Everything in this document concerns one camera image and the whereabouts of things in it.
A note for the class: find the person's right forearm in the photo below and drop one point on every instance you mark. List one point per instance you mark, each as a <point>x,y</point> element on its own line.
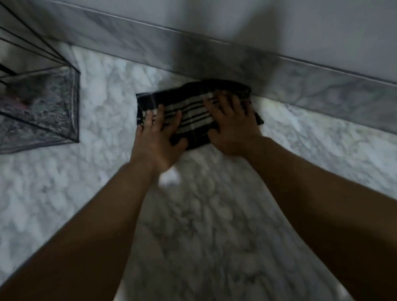
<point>335,211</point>

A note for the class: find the black white striped cloth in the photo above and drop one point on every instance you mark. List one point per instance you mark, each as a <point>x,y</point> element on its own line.
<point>189,105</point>

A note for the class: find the person's left forearm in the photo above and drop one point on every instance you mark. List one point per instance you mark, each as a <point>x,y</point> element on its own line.
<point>87,242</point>

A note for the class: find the person's right hand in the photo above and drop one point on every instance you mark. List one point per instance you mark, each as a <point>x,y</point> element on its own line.
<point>238,133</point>

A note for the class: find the person's left hand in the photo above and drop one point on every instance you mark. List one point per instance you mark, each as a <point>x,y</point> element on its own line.
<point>153,145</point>

